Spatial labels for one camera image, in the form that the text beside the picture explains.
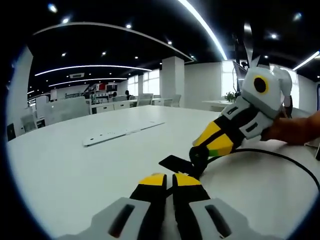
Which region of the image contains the large dark monitor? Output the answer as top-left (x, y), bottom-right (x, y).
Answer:
top-left (242, 21), bottom-right (261, 73)

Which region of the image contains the black charging cable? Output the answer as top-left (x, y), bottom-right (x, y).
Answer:
top-left (188, 145), bottom-right (320, 198)

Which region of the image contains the white desk partition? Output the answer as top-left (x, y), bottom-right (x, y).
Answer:
top-left (44, 96), bottom-right (91, 125)

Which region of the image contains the green potted plant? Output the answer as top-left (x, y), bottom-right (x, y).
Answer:
top-left (223, 91), bottom-right (239, 104)

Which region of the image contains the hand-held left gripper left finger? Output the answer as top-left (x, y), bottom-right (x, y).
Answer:
top-left (57, 172), bottom-right (168, 240)

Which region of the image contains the white pillar beside windows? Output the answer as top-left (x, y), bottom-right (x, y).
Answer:
top-left (161, 56), bottom-right (185, 108)

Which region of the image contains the long bright ceiling light strip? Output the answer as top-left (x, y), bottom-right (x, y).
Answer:
top-left (177, 0), bottom-right (229, 61)

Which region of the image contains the white low cabinet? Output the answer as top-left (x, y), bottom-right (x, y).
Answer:
top-left (91, 101), bottom-right (131, 115)

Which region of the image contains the shelving with goods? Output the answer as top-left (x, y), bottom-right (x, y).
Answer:
top-left (87, 83), bottom-right (119, 104)

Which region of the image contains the white flat strip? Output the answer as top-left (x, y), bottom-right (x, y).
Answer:
top-left (82, 121), bottom-right (167, 148)

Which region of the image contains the person's right hand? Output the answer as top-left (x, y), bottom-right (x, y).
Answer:
top-left (261, 116), bottom-right (301, 146)

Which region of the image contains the dark Velcro cable strap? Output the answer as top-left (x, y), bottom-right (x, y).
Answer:
top-left (158, 154), bottom-right (201, 180)

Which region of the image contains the short ceiling light strip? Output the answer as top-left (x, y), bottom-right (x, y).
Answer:
top-left (51, 77), bottom-right (129, 87)

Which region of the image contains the white pillar with small sign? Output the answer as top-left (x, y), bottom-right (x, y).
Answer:
top-left (6, 46), bottom-right (35, 137)

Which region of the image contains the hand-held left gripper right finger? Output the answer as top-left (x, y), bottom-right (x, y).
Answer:
top-left (171, 172), bottom-right (254, 240)

